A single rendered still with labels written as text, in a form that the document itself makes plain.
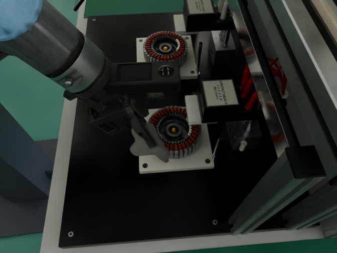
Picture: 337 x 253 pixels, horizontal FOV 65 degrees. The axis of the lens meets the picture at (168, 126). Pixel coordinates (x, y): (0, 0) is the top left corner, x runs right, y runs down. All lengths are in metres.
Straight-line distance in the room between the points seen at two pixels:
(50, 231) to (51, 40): 0.36
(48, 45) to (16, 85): 1.59
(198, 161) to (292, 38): 0.33
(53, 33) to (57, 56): 0.03
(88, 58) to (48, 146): 1.22
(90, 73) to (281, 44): 0.23
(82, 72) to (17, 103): 1.47
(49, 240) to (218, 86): 0.41
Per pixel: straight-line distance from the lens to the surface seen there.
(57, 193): 0.60
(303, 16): 0.30
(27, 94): 1.85
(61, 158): 0.62
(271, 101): 0.32
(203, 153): 0.55
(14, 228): 1.46
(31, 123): 1.70
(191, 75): 0.67
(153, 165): 0.54
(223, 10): 0.63
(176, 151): 0.51
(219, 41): 0.70
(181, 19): 0.67
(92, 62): 0.37
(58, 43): 0.35
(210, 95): 0.46
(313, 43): 0.27
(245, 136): 0.54
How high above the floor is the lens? 1.27
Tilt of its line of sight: 58 degrees down
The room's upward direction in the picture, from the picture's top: straight up
